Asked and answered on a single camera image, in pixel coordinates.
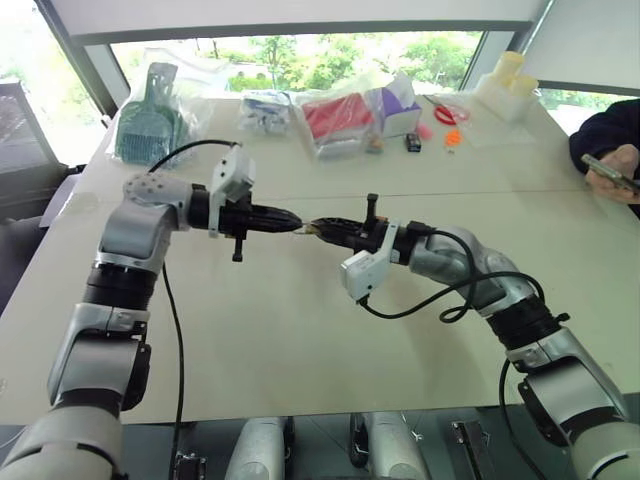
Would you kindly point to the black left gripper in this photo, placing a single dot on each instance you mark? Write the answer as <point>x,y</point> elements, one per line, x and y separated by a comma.
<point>240,220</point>

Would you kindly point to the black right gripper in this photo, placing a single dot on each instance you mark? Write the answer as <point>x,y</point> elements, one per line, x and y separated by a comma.
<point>370,234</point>

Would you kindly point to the silver padlock key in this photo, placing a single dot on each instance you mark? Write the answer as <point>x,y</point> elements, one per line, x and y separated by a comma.
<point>302,229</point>

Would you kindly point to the brass padlock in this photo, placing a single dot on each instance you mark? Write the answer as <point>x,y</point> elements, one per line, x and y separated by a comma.
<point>313,230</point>

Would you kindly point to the dark smartphone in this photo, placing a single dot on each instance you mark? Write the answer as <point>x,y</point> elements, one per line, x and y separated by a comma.
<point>607,173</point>

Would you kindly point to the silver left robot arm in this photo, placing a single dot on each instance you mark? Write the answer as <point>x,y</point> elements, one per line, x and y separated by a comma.
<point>135,230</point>

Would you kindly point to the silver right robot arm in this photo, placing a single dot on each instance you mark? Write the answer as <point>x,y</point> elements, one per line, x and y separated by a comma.
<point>450,255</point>

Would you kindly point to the bystander dark sleeve forearm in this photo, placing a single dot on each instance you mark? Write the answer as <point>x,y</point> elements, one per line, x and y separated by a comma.
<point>605,130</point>

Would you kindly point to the bystander bare hand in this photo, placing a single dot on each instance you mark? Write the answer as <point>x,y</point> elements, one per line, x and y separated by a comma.
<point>625,160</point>

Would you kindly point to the small brown beige object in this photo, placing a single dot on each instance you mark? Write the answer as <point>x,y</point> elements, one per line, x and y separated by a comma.
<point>375,144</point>

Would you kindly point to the blue white bagged items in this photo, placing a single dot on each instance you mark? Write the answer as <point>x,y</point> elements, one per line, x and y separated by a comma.
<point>265,112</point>

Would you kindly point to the red cloth pack in plastic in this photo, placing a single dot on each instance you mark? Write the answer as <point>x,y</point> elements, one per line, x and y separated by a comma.
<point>337,120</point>

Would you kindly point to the small black box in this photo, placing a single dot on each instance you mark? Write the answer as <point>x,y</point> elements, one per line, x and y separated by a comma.
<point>414,141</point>

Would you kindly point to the small pink object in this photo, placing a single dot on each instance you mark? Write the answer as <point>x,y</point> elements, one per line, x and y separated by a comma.
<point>425,132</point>

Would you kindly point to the purple white tissue box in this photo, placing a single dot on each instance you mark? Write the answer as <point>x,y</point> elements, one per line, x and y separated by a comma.
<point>397,112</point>

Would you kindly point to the small orange object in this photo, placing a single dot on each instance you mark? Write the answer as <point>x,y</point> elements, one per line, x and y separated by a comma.
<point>453,137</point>

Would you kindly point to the clear plastic bag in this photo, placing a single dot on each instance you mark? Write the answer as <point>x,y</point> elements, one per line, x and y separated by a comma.
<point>195,95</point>

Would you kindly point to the teal plastic scoop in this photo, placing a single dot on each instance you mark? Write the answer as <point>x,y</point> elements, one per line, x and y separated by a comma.
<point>147,120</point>

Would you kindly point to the silver rounded robot shape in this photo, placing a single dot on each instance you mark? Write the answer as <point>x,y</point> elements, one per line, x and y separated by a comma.
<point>395,447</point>
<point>260,450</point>

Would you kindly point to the white holder with cream cups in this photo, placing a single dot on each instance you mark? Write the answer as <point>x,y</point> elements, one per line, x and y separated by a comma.
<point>510,85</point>

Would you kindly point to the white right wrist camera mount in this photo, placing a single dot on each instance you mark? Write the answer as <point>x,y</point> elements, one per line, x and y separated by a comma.
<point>362,272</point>

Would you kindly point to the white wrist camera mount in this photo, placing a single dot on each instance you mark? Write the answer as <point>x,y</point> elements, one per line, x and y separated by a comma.
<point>235,172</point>
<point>362,272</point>

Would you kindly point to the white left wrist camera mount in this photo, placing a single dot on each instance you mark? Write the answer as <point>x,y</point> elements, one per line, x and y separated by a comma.
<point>235,172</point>

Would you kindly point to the metal bracket under table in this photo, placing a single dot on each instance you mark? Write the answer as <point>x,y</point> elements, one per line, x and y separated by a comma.
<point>470,450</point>
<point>190,467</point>

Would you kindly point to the grey window frame post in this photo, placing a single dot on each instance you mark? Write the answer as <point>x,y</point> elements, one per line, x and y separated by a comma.
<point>75,55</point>

